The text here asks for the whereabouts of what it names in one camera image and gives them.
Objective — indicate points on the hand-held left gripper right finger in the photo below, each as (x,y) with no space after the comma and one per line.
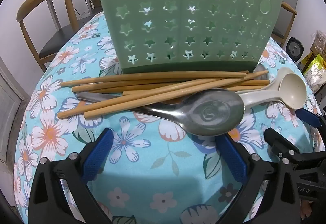
(233,160)

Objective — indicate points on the wooden table white legs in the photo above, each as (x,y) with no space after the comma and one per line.
(70,7)

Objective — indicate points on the floral blue tablecloth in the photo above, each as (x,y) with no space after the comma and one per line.
(152,162)

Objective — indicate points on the beige plastic spoon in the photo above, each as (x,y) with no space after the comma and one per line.
(293,91)
(284,73)

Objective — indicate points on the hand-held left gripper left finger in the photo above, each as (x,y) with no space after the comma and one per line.
(98,155)

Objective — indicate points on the yellow green rice bag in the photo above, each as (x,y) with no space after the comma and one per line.
(315,68)

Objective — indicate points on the clear plastic bag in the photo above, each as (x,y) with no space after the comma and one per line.
(319,37)

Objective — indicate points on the large metal spoon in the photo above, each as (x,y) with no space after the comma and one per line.
(216,114)

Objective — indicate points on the black rice cooker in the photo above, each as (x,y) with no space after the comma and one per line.
(295,48)

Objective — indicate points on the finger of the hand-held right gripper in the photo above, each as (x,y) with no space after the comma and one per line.
(276,138)
(307,117)

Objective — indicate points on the white door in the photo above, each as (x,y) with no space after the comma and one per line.
(9,101)

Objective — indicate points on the person's right hand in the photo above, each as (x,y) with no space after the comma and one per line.
(306,210)

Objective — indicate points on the pile of wooden chopsticks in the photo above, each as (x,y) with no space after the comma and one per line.
(152,76)

